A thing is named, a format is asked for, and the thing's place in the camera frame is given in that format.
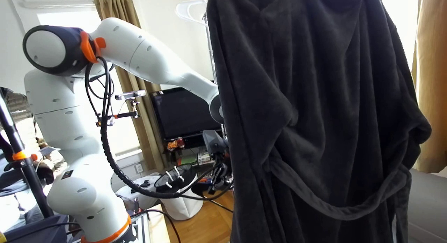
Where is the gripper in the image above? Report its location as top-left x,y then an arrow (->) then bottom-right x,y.
203,130 -> 234,195

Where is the white hanger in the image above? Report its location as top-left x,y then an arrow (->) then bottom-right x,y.
175,0 -> 211,26

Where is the stack of books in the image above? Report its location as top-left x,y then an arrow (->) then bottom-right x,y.
197,148 -> 215,165

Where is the white beanbag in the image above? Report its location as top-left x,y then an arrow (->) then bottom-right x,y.
115,172 -> 205,221

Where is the orange toy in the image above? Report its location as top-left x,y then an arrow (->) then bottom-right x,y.
167,137 -> 186,152

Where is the black television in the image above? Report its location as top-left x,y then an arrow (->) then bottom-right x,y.
150,85 -> 225,143

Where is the window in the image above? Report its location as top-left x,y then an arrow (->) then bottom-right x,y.
36,8 -> 143,159

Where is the black bathrobe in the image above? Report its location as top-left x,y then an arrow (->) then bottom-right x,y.
206,0 -> 433,243

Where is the brown curtain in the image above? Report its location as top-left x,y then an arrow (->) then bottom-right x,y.
412,0 -> 447,174
93,0 -> 169,171

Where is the person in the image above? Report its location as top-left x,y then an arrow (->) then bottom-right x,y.
0,91 -> 67,233

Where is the grey sofa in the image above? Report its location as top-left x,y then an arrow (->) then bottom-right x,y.
394,168 -> 447,243

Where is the black cable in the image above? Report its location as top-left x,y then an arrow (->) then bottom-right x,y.
201,197 -> 234,214

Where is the camera on mount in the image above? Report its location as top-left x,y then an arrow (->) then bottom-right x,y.
96,90 -> 147,126

